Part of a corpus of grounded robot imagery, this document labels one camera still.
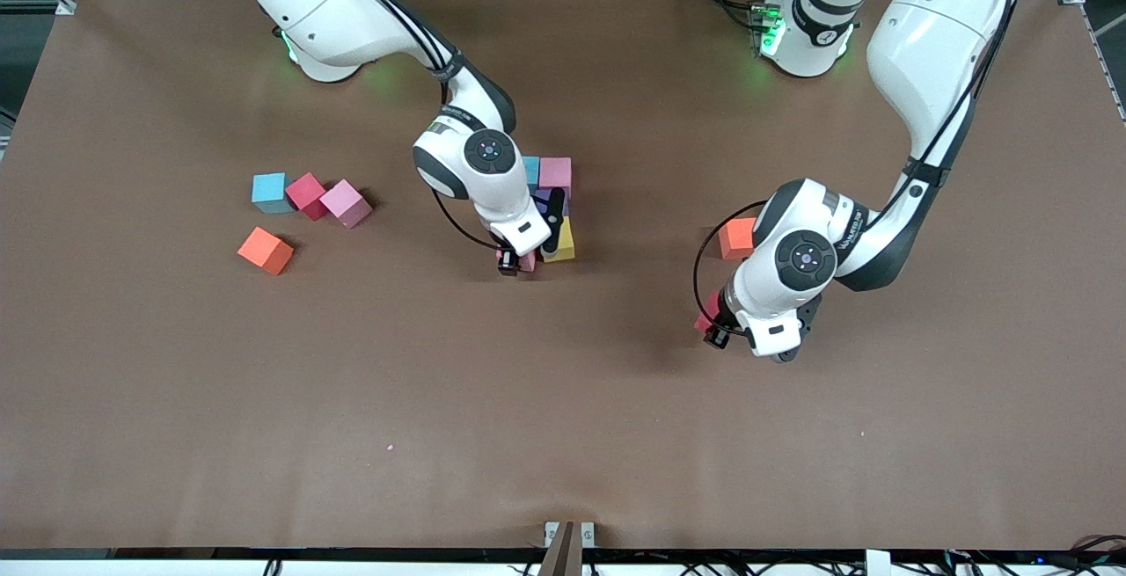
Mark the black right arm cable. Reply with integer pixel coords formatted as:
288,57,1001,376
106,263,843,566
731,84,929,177
347,0,507,256

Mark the white metal bracket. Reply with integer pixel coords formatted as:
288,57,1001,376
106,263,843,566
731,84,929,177
545,521,596,549

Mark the brown table cover sheet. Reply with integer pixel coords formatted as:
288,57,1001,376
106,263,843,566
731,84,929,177
0,0,1126,552

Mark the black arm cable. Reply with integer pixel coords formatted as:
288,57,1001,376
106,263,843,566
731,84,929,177
692,0,1017,331
347,0,507,256

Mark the yellow foam cube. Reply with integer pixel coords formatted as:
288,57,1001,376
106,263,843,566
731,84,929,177
541,217,576,262

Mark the red foam cube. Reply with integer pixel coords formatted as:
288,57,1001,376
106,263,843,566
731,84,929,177
693,290,727,335
285,172,329,222

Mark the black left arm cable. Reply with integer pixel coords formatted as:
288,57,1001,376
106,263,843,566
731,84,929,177
692,0,1017,331

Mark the orange foam cube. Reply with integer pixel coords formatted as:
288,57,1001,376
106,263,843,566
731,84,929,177
718,217,759,261
237,226,296,276

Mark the brown wooden bar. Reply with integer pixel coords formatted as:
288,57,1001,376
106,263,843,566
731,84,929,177
538,521,583,576

